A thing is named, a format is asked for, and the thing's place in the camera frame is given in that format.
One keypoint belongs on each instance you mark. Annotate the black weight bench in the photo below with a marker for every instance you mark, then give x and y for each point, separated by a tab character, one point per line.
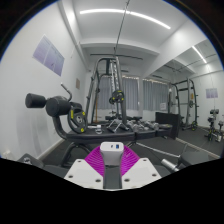
100	135

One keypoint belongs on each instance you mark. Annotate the dumbbell rack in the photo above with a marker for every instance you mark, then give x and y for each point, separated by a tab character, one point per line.
213	123

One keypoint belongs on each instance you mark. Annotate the grey window curtain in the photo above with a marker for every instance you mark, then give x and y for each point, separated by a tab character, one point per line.
130	93

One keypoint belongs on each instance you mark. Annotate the white charger block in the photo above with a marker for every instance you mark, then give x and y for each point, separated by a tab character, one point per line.
111	155

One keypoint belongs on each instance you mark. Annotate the group of silver dumbbells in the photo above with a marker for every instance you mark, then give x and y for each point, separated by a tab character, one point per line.
140	125

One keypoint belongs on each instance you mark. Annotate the small purple wall poster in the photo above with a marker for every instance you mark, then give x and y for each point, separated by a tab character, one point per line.
212	93

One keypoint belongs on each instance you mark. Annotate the small brown wall board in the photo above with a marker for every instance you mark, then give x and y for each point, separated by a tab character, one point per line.
77	83

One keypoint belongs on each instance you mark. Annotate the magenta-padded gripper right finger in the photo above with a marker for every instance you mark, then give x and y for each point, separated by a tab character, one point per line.
130	161

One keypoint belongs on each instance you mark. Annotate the white paper sheet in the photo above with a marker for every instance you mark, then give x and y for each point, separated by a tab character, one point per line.
162	106

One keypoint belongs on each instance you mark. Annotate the white wall socket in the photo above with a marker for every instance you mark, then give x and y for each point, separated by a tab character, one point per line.
7	155

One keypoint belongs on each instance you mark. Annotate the black square pad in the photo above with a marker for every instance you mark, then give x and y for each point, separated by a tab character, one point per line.
33	161

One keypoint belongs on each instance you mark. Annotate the short ceiling light strip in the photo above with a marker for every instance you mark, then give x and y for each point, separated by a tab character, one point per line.
199	54

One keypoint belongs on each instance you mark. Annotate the black power rack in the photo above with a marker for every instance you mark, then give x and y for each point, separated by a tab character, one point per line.
190	103

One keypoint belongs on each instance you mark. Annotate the black yellow weight plate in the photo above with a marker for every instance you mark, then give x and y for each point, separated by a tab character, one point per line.
117	96
74	120

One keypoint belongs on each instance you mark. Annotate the bunch of keys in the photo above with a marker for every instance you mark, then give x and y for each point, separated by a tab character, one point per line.
26	161

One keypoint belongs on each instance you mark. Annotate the large purple wall poster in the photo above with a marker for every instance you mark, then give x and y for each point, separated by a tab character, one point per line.
49	55

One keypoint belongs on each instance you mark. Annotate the black padded seat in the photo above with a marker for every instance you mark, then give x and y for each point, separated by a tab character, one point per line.
194	160

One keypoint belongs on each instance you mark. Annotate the black box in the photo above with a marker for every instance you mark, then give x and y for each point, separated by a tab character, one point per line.
168	125

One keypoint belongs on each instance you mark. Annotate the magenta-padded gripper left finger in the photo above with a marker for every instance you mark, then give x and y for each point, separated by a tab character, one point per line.
93	161

